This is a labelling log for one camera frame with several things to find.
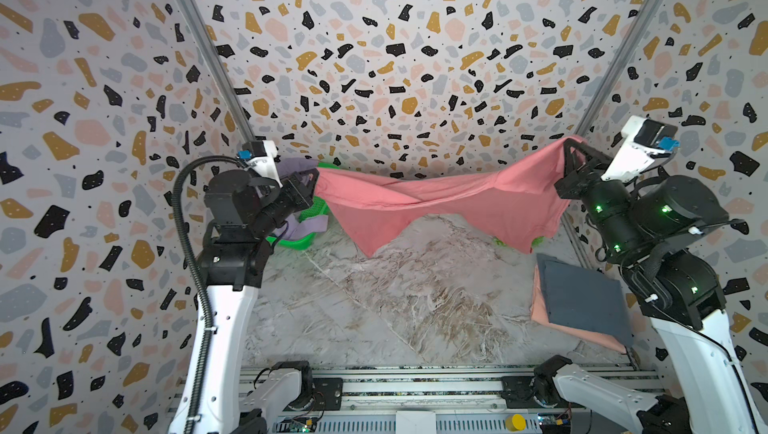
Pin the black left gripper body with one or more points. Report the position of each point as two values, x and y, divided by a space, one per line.
291 199

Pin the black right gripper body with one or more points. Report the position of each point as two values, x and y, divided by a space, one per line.
576 172

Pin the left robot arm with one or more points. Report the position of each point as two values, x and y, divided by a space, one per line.
228 274

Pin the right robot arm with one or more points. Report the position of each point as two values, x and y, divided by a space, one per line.
647 228

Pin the green plastic basket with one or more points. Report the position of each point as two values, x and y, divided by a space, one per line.
302 228

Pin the lavender t-shirt in basket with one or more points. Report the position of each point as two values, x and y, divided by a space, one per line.
307 215

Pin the green plastic grape bunch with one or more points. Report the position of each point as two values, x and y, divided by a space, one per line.
537 241

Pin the folded dark grey t-shirt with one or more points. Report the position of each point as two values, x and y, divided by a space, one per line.
583 303

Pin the yellow round button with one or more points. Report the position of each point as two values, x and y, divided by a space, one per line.
515 423

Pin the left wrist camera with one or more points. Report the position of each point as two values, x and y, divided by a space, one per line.
260 157

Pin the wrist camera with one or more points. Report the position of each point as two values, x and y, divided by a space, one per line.
645 141
260 157

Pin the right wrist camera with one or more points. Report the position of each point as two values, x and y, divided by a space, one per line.
645 141

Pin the right aluminium corner post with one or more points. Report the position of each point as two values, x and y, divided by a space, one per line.
623 56

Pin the aluminium corner post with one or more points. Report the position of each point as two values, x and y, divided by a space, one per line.
623 56
209 54

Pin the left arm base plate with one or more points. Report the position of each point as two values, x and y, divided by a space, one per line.
323 394

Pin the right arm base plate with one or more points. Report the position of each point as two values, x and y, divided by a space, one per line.
529 391

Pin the white box on rail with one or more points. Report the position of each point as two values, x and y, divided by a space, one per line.
415 422

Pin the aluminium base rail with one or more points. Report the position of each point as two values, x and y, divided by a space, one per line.
464 399

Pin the left aluminium corner post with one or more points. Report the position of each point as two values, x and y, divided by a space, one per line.
209 54

